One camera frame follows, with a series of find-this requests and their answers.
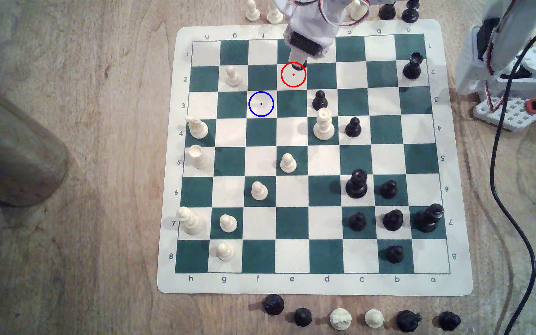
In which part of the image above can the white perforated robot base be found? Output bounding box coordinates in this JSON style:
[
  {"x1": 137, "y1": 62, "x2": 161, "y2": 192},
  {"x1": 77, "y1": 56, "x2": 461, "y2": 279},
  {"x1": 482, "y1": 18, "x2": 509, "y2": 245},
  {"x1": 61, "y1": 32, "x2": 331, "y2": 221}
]
[{"x1": 472, "y1": 88, "x2": 536, "y2": 132}]

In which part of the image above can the grey metal cylinder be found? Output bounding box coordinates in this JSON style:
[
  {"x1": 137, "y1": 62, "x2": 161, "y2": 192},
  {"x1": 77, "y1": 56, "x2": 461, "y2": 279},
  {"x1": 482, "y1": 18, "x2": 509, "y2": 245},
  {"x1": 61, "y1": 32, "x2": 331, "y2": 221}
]
[{"x1": 0, "y1": 70, "x2": 70, "y2": 208}]

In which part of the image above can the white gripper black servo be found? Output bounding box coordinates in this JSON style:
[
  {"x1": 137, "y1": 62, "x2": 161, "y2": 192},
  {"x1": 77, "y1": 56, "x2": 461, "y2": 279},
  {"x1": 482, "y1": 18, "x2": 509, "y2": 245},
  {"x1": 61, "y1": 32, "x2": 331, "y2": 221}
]
[{"x1": 272, "y1": 0, "x2": 349, "y2": 64}]

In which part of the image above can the white queen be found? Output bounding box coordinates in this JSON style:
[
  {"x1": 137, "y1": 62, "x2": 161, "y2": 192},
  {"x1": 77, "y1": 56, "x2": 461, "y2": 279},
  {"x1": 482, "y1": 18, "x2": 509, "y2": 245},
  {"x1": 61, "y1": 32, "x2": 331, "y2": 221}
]
[{"x1": 313, "y1": 107, "x2": 336, "y2": 141}]

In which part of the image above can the black cable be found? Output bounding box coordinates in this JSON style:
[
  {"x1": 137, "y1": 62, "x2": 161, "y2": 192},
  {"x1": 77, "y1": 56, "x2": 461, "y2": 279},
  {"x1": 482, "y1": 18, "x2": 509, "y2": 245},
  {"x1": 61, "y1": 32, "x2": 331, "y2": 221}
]
[{"x1": 489, "y1": 20, "x2": 536, "y2": 335}]

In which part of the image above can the black knight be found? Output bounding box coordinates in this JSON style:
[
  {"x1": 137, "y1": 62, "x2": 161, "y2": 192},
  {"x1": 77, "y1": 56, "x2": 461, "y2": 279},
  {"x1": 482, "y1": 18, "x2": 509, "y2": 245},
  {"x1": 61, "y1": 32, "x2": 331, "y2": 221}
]
[{"x1": 396, "y1": 310, "x2": 423, "y2": 333}]

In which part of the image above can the black queen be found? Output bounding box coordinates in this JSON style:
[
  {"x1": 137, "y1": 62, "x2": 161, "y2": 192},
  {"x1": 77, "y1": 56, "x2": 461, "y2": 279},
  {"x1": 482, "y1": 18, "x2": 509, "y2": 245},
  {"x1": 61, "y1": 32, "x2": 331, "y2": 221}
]
[{"x1": 345, "y1": 169, "x2": 369, "y2": 199}]

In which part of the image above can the black king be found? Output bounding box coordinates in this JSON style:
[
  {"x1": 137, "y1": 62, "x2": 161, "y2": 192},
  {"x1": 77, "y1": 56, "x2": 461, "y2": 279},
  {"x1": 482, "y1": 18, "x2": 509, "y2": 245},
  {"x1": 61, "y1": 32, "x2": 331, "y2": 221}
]
[{"x1": 414, "y1": 203, "x2": 445, "y2": 233}]

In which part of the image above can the green white chess mat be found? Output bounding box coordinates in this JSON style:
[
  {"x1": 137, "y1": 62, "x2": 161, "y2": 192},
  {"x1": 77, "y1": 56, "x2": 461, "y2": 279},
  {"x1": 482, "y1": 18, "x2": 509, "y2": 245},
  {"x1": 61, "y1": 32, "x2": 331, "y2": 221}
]
[{"x1": 157, "y1": 19, "x2": 474, "y2": 297}]

